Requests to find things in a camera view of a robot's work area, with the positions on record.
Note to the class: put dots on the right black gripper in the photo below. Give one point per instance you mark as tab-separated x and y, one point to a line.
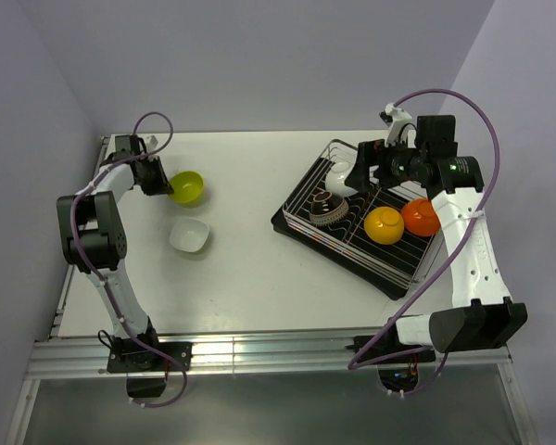
372	153

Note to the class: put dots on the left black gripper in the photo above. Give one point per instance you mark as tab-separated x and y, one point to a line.
162	186

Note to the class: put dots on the green round bowl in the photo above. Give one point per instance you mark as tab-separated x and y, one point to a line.
188	188

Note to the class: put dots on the white ribbed bowl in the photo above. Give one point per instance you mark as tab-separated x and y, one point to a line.
335	179

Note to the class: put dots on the white square bowl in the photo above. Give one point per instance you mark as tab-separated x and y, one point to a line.
189	235

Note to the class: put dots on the brown patterned bowl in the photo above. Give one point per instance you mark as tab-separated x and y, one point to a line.
327	208

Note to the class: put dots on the orange round bowl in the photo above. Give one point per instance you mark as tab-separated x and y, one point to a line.
384	226

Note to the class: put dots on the white bowl orange outside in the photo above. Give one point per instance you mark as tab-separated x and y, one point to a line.
420	218

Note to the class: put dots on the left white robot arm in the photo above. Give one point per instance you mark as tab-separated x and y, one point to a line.
94	241

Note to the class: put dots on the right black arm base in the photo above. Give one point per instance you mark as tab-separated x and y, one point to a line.
406	376

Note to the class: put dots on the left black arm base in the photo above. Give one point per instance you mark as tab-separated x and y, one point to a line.
140	365

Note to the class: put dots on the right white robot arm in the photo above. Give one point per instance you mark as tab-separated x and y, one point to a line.
482	315

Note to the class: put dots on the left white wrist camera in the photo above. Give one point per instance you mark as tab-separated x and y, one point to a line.
151	143

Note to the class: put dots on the aluminium frame rail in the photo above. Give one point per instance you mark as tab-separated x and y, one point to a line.
212	354

